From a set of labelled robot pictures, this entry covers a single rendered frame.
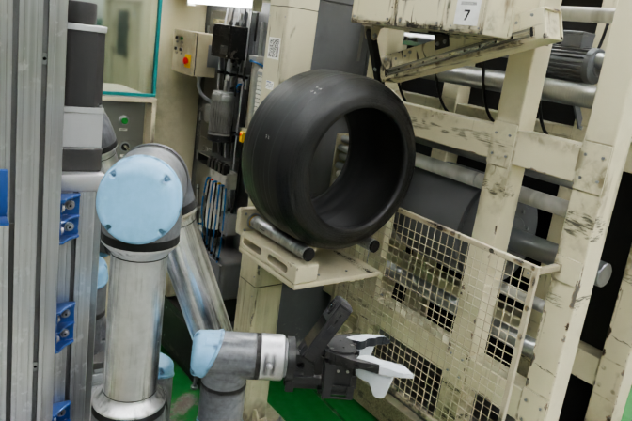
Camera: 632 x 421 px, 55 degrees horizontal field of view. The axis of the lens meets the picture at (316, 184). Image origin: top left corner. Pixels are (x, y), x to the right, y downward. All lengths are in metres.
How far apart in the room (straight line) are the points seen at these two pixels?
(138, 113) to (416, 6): 1.08
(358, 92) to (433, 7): 0.36
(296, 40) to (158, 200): 1.38
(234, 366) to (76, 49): 0.64
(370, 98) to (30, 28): 1.08
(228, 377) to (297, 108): 0.99
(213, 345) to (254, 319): 1.40
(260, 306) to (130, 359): 1.42
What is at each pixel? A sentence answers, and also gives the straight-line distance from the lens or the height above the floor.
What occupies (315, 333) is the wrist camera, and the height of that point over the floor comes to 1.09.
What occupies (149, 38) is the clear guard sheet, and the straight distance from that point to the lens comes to 2.35.
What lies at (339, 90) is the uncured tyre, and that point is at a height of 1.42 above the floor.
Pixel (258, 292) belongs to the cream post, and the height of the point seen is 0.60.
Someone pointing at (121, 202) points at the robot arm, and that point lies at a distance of 0.89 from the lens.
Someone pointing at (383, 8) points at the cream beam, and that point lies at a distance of 2.17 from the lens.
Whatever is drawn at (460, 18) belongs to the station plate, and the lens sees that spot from 1.92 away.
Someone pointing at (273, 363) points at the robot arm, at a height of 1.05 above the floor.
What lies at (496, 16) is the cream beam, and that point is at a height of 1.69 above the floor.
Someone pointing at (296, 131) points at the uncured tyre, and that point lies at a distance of 1.78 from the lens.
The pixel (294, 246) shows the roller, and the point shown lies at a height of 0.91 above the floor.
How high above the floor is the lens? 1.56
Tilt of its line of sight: 13 degrees down
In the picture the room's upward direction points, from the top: 8 degrees clockwise
